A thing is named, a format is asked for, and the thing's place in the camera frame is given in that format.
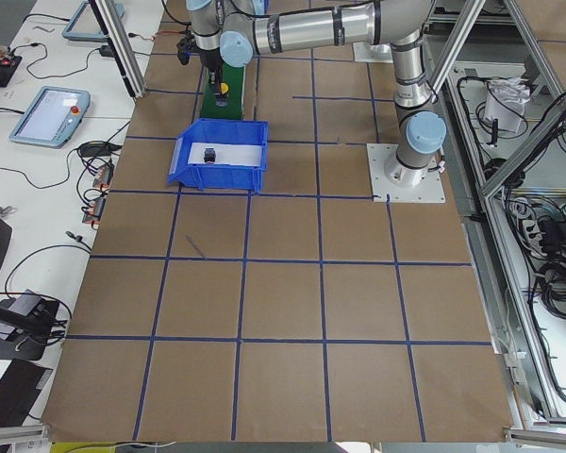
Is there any white foam pad left bin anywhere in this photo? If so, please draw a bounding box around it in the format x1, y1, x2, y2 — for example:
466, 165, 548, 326
188, 142, 262, 167

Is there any teach pendant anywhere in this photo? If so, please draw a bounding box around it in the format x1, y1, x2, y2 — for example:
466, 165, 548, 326
61, 1, 106, 42
8, 86, 91, 148

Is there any far teach pendant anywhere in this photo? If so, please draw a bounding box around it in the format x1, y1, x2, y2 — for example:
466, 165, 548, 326
61, 1, 106, 42

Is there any near teach pendant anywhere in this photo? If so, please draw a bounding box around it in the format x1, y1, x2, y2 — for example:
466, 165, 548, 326
8, 86, 91, 148

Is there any yellow push button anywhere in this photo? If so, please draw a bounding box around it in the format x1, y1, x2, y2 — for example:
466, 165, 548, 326
214, 82, 229, 108

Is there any red push button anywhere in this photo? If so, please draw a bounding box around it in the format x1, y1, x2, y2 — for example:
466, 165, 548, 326
203, 147, 217, 164

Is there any green conveyor belt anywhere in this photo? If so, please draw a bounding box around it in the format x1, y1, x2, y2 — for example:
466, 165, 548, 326
200, 64, 245, 120

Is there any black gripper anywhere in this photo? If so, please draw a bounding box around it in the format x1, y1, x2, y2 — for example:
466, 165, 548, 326
176, 32, 224, 91

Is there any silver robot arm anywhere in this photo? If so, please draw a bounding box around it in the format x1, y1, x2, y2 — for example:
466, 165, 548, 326
178, 0, 446, 188

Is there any aluminium frame post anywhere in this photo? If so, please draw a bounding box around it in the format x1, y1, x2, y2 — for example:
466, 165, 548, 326
89, 0, 146, 99

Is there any blue bin left side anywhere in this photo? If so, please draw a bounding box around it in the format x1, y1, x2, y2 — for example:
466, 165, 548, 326
168, 118, 269, 193

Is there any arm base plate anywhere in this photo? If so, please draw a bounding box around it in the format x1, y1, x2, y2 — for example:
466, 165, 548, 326
353, 42, 392, 64
367, 143, 445, 204

